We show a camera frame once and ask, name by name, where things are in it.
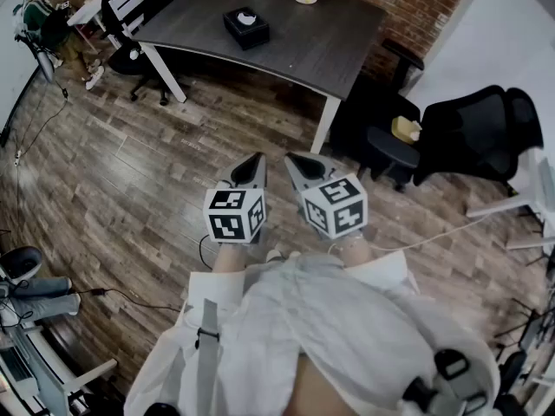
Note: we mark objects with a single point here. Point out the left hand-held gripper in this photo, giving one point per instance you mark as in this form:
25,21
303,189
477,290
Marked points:
234,215

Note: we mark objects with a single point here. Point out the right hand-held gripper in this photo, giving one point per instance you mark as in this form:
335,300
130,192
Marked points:
336,206

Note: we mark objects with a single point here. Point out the black tissue box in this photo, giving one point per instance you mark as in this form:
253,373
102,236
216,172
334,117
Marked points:
253,37

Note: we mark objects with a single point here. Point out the white tissue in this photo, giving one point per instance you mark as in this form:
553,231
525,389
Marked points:
246,19

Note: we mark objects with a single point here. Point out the person's left forearm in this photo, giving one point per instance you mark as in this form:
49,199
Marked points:
227,258

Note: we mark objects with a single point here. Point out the person's right forearm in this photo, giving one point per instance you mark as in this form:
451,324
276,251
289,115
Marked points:
355,251

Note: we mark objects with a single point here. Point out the small yellow object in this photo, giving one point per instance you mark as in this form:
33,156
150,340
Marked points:
403,128

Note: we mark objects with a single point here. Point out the white table leg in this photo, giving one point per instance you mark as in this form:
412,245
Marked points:
167,76
326,124

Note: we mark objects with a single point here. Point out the black office chair with armrests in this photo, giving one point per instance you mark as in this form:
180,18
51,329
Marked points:
392,154

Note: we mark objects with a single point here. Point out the person's white clothing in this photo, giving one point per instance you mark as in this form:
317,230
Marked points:
282,319

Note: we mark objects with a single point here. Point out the black mesh office chair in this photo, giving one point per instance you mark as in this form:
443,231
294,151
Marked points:
472,137

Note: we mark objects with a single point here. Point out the small white object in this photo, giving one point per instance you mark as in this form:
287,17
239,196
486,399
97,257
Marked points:
135,53

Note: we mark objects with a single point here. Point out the white slatted chair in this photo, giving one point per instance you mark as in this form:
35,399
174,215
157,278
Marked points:
130,7

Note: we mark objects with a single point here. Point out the person's chest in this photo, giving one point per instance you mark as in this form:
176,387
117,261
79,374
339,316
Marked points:
316,392

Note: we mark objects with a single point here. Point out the small white desk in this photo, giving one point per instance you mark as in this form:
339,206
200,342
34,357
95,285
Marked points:
86,9

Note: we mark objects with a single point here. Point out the white desk with laptop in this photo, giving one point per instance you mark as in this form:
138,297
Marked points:
43,371

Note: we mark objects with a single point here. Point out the grey laptop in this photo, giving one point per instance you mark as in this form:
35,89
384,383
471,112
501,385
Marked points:
15,366

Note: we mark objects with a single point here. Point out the white desk frame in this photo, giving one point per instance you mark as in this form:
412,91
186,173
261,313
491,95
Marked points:
503,206

